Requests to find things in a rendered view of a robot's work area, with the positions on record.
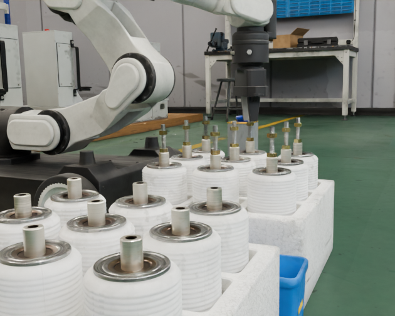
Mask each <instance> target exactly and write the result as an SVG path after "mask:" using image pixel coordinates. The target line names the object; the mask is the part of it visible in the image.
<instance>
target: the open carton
mask: <svg viewBox="0 0 395 316"><path fill-rule="evenodd" d="M308 31H309V29H304V28H296V29H295V30H294V31H293V32H292V33H291V34H284V35H277V36H276V39H269V41H272V42H273V48H296V47H297V45H298V39H299V38H303V35H304V34H306V33H307V32H308Z"/></svg>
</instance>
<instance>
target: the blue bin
mask: <svg viewBox="0 0 395 316"><path fill-rule="evenodd" d="M307 270H308V260H307V259H306V258H304V257H301V256H291V255H280V272H279V316H303V306H304V295H305V274H306V272H307Z"/></svg>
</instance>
